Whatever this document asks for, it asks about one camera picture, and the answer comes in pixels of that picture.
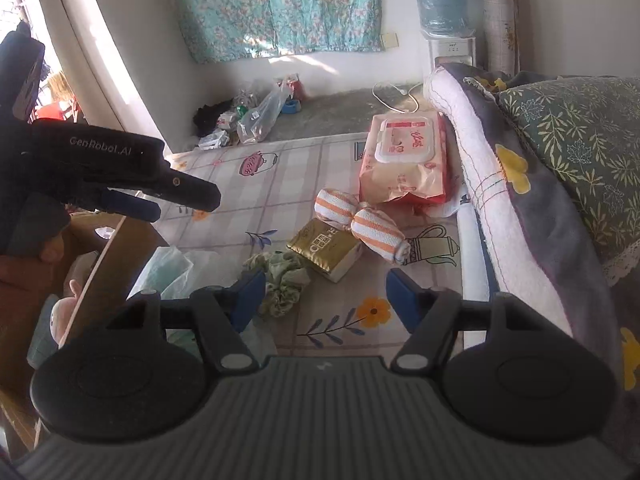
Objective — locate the green floral scrunchie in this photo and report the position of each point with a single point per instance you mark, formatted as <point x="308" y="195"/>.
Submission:
<point x="286" y="279"/>

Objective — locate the white blanket coloured stitching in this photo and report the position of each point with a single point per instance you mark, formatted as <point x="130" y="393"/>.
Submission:
<point x="514" y="264"/>

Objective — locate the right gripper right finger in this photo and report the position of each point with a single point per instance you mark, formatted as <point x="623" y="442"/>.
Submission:
<point x="433" y="318"/>

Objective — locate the green white plastic bag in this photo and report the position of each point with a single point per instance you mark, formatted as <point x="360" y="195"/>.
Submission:
<point x="175" y="273"/>

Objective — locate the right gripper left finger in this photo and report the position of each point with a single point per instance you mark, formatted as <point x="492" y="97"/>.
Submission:
<point x="216" y="316"/>

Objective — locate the red white wet wipes pack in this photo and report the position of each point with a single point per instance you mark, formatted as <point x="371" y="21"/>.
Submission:
<point x="405" y="160"/>

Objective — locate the teal floral wall cloth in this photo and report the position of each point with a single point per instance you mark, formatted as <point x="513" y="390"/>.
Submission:
<point x="219" y="31"/>

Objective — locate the brown cardboard box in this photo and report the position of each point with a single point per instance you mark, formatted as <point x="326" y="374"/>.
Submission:
<point x="104" y="255"/>

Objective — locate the gold tissue pack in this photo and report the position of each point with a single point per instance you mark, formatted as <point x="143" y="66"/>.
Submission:
<point x="329" y="251"/>

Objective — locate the clear plastic bag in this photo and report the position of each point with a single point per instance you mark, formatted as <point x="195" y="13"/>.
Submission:
<point x="257" y="122"/>

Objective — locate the orange striped rolled towel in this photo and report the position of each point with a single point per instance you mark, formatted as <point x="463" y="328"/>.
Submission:
<point x="371" y="226"/>

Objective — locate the pink plush toy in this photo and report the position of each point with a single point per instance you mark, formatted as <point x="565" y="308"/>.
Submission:
<point x="62" y="312"/>

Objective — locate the water dispenser with bottle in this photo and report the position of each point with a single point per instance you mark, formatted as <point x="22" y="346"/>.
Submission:
<point x="447" y="32"/>

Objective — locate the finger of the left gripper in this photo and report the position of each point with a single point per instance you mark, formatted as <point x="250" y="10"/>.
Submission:
<point x="116" y="202"/>

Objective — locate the grey leaf pattern quilt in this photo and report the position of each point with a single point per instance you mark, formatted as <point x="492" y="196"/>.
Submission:
<point x="570" y="145"/>

